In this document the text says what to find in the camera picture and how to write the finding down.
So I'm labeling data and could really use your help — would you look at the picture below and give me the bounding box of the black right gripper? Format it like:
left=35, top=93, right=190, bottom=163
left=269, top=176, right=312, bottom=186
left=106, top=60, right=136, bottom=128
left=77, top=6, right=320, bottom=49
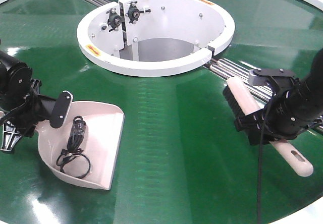
left=234, top=76, right=322, bottom=145

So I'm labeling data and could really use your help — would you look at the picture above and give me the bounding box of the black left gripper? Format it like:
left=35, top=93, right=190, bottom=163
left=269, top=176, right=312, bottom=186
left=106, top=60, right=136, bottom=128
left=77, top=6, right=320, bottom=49
left=1, top=79, right=73, bottom=153

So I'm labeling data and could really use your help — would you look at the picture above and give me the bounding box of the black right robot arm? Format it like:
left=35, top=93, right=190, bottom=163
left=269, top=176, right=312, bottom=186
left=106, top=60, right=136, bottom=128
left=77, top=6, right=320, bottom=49
left=234, top=50, right=322, bottom=145

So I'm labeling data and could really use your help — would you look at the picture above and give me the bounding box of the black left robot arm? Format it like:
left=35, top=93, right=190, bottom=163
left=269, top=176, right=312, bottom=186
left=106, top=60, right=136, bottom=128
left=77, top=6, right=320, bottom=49
left=1, top=51, right=73, bottom=153

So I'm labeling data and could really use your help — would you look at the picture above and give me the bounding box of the right black bearing unit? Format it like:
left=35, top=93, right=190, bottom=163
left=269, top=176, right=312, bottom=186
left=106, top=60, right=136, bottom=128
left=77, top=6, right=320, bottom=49
left=127, top=2, right=151, bottom=24

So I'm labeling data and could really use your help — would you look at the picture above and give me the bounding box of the beige plastic dustpan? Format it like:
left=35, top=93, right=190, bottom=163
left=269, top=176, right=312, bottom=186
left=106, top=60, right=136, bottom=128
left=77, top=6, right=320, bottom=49
left=36, top=101, right=124, bottom=190

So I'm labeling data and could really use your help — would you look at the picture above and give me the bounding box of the beige hand broom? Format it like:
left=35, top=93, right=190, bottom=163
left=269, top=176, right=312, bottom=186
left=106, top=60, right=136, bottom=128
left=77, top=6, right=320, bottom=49
left=227, top=77, right=313, bottom=177

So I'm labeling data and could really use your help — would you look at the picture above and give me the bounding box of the black usb cable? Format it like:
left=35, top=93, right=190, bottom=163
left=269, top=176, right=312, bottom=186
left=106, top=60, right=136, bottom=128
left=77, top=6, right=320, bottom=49
left=55, top=116, right=92, bottom=180

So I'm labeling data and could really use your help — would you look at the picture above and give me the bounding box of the left black bearing unit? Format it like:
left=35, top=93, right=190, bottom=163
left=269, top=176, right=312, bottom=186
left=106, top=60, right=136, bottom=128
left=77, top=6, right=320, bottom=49
left=100, top=8, right=122, bottom=32

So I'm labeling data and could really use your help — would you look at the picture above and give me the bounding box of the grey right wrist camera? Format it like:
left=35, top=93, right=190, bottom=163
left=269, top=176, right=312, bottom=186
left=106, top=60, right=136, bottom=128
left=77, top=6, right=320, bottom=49
left=248, top=68, right=295, bottom=86

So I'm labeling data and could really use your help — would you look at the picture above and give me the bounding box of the white inner ring guard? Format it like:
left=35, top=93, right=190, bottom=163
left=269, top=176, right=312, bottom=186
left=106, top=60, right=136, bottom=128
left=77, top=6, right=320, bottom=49
left=76, top=0, right=235, bottom=77

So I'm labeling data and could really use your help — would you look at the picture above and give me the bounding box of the black bearing unit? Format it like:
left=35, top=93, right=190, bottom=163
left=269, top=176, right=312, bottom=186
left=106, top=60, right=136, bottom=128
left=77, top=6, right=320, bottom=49
left=100, top=8, right=122, bottom=32
left=127, top=2, right=151, bottom=24

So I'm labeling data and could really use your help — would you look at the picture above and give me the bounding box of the green circular conveyor belt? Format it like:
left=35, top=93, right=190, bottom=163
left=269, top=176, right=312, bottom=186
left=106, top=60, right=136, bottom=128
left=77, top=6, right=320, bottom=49
left=1, top=0, right=322, bottom=223

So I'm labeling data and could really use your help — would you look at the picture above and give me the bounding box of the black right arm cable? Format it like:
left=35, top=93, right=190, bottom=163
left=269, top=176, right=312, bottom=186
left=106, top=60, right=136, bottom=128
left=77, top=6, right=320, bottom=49
left=256, top=90, right=281, bottom=224

